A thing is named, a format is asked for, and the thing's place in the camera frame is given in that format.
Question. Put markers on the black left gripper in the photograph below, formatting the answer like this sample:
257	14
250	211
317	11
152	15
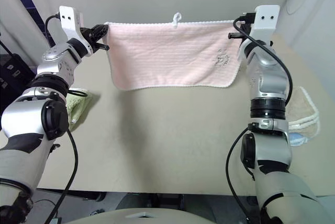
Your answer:
90	34

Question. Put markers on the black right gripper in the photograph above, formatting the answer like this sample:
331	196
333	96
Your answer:
246	31

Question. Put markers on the pink towel with white trim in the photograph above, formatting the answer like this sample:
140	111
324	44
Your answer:
167	56

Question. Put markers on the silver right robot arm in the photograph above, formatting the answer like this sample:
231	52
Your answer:
269	77

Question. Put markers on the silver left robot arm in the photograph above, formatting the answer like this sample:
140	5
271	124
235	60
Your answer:
23	114

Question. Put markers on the folded green towel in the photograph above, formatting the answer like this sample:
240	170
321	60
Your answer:
78	106

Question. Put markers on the folded beige towel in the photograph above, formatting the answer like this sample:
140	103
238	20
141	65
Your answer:
301	106

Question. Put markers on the black equipment case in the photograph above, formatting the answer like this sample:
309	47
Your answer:
10	72

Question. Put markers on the folded light blue cloth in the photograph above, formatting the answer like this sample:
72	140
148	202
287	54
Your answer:
298	139

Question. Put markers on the grey robot torso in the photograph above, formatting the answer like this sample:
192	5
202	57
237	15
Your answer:
117	216

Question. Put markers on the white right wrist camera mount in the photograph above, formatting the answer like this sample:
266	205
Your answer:
264	25

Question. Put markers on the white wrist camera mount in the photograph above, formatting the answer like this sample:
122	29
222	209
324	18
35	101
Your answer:
264	25
69	22

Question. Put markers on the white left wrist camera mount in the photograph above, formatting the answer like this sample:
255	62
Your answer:
69	22

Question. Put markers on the dark frame under table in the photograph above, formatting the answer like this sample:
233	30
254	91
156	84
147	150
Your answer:
167	200

